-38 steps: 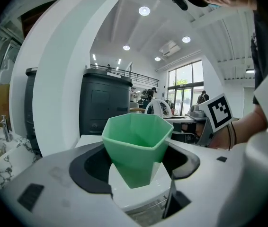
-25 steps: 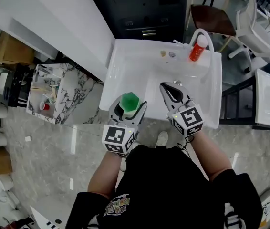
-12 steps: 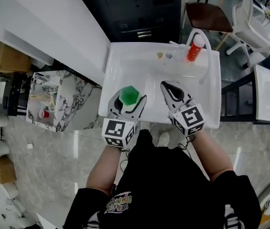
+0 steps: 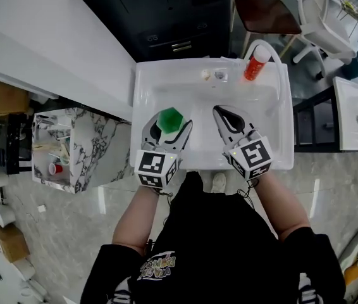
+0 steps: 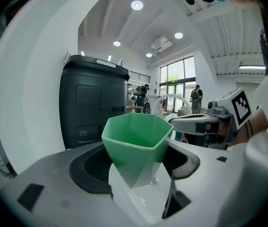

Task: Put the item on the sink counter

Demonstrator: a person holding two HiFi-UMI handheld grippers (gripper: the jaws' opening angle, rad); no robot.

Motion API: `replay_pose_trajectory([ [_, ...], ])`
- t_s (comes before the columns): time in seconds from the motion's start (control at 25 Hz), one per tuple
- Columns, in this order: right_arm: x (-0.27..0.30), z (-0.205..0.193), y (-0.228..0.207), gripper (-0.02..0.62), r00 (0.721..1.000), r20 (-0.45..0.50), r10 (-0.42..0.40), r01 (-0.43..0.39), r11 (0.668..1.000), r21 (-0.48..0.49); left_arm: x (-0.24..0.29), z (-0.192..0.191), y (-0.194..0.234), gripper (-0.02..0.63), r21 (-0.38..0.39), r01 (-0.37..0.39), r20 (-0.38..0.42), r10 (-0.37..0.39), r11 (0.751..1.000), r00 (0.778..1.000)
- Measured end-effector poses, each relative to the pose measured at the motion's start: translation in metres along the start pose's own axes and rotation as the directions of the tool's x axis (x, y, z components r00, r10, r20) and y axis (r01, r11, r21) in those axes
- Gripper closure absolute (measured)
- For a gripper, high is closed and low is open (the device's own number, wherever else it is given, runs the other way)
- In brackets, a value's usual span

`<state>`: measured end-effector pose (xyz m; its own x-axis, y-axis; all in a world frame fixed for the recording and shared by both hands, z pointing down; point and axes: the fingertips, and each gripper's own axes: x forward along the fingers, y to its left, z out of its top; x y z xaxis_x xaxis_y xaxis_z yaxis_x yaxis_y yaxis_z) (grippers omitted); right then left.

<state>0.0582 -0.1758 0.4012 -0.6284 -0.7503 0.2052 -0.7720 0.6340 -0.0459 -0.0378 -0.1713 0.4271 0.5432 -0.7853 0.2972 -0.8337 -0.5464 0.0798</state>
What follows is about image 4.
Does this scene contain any person's left forearm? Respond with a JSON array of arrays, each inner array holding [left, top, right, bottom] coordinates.
[[111, 185, 167, 256]]

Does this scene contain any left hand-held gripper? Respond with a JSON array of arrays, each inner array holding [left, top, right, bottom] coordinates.
[[133, 112, 194, 192]]

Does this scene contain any brown seat chair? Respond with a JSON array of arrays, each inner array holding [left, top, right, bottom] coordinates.
[[231, 0, 303, 60]]

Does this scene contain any person's black printed shirt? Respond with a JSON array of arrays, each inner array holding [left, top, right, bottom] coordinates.
[[80, 171, 347, 304]]

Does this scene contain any white plastic chair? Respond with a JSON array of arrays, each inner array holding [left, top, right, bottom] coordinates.
[[292, 0, 357, 79]]

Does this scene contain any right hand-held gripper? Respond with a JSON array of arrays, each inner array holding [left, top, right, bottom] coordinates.
[[213, 105, 274, 181]]

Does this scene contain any red bottle with white cap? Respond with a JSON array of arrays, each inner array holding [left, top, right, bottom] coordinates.
[[244, 48, 271, 82]]

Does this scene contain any person's right forearm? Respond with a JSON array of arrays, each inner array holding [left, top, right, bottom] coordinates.
[[254, 172, 312, 242]]

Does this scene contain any green plastic cup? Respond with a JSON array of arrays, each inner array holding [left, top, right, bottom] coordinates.
[[157, 106, 185, 135]]

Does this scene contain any large brown cardboard box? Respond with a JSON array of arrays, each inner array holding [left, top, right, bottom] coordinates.
[[0, 76, 30, 118]]

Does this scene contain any small brown cardboard box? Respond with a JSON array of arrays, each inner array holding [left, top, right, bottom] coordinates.
[[0, 223, 30, 264]]

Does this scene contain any white faucet with hose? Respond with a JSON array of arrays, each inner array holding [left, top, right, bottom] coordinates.
[[219, 39, 289, 115]]

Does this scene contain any white ceramic sink basin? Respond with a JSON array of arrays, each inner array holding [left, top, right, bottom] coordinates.
[[130, 58, 295, 170]]

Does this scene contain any teal waste bin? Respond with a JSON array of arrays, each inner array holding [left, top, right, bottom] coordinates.
[[342, 51, 358, 80]]

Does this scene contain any black metal washbasin frame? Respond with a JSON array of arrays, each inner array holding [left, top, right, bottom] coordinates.
[[292, 85, 344, 153]]

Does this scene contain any dark drawer cabinet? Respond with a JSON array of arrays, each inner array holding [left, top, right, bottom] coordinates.
[[66, 0, 232, 63]]

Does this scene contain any white tall cabinet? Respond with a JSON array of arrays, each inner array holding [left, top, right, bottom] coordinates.
[[0, 0, 137, 122]]

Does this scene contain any white rectangular washbasin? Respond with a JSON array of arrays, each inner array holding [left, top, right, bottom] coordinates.
[[333, 76, 358, 151]]

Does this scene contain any marble pattern sink cabinet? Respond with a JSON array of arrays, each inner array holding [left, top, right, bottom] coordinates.
[[32, 107, 132, 195]]

